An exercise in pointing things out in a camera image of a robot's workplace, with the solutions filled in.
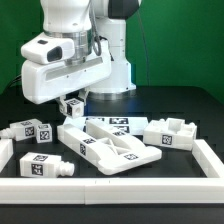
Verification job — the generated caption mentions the white chair side frame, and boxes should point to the white chair side frame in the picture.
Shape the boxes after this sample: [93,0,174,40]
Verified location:
[57,119,162,175]

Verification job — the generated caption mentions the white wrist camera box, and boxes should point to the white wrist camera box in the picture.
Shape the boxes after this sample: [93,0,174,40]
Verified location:
[21,33,75,65]

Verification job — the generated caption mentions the white flat chair panel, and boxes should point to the white flat chair panel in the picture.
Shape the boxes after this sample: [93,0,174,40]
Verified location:
[64,116,148,135]

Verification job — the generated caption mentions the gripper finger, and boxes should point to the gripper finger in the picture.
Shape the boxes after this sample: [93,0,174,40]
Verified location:
[78,88,89,101]
[56,96,68,116]

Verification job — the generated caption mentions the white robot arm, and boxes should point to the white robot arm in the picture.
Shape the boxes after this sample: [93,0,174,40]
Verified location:
[21,0,142,118]

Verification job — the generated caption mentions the white cube nut with tag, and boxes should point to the white cube nut with tag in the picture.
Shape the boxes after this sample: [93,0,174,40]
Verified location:
[66,98,84,118]

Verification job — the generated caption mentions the white border fence frame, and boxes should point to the white border fence frame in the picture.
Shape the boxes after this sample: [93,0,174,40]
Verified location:
[0,138,224,205]

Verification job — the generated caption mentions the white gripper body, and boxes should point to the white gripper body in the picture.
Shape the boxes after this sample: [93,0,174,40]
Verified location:
[22,50,111,104]

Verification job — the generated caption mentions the black cables at base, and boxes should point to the black cables at base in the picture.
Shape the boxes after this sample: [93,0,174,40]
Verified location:
[3,74,23,94]

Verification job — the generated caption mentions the small white cube left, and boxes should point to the small white cube left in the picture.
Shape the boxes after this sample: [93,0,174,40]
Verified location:
[36,124,52,143]

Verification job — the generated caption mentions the white chair seat block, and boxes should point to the white chair seat block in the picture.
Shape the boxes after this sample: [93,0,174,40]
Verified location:
[143,118,197,151]

